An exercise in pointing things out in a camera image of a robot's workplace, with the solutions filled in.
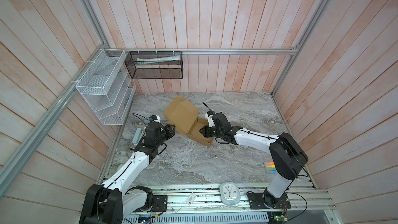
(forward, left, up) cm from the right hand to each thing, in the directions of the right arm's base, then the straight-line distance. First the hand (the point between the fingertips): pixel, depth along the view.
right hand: (200, 130), depth 90 cm
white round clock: (-32, -15, -7) cm, 36 cm away
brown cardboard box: (+13, +11, -3) cm, 17 cm away
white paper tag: (-35, +4, -8) cm, 36 cm away
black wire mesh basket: (+41, +31, +17) cm, 54 cm away
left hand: (-2, +15, +5) cm, 16 cm away
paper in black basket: (+31, +33, +27) cm, 53 cm away
